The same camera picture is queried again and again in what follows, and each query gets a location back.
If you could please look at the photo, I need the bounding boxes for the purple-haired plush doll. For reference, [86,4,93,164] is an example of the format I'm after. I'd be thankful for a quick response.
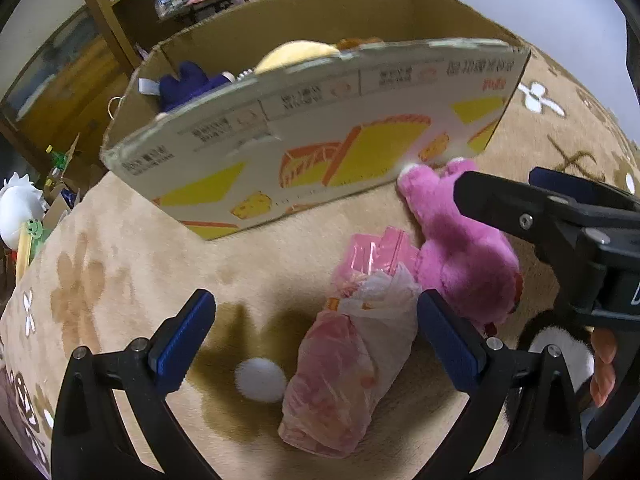
[140,61,251,117]

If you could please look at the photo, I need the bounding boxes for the pink plush toy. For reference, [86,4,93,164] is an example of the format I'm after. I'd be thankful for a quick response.
[397,157,524,336]

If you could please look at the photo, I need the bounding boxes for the green frog plush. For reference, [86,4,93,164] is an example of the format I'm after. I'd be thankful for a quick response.
[22,217,53,243]

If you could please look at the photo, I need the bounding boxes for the white pompom ball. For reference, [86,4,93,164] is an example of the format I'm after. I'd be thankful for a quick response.
[235,358,288,403]

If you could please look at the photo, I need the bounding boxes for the open brown cardboard box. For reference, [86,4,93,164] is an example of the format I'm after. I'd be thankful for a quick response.
[42,132,85,226]

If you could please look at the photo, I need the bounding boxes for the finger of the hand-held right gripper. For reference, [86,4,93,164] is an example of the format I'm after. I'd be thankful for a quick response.
[452,170,621,262]
[529,166,640,233]

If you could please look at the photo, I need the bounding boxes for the black and white penguin plush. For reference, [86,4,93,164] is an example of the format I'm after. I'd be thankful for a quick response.
[517,309,618,411]

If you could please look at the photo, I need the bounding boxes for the wooden wardrobe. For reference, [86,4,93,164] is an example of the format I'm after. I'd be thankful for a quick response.
[0,0,166,173]

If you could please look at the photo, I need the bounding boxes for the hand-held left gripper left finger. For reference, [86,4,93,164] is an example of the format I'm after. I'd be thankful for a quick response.
[50,288,218,480]

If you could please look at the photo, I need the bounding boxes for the pink plastic packet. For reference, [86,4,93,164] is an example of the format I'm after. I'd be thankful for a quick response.
[277,227,423,458]

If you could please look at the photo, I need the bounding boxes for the white-haired plush head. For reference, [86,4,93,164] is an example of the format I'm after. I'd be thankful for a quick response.
[0,171,51,251]

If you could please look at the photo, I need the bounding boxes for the yellow plush toy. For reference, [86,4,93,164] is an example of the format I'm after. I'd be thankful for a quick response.
[255,36,386,74]

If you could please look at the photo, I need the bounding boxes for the printed cardboard box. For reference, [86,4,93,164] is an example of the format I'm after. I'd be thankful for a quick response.
[99,0,532,242]

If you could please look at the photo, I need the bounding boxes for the small wooden side table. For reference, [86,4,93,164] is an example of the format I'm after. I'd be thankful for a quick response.
[155,0,251,28]

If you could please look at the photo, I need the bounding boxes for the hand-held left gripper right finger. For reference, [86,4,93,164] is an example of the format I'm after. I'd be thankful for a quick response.
[416,290,586,480]

